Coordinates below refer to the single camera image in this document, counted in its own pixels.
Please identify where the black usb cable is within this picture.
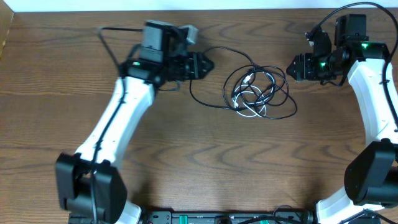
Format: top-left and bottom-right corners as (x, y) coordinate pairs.
(188, 46), (299, 120)

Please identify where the white usb cable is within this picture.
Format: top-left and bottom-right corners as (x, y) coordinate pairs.
(232, 73), (276, 118)

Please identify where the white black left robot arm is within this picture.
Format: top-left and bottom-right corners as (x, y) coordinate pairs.
(55, 20), (214, 224)

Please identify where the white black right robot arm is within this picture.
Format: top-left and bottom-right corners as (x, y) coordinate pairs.
(286, 14), (397, 223)

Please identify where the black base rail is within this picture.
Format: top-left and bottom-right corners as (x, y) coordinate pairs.
(138, 210), (318, 224)

